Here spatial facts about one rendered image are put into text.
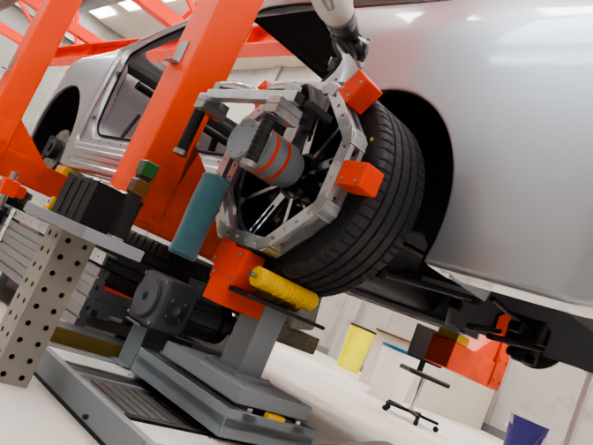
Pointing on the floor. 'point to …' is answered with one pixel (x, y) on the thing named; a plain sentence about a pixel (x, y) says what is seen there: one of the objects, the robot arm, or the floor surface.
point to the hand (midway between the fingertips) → (359, 59)
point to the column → (40, 303)
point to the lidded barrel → (392, 374)
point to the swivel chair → (417, 348)
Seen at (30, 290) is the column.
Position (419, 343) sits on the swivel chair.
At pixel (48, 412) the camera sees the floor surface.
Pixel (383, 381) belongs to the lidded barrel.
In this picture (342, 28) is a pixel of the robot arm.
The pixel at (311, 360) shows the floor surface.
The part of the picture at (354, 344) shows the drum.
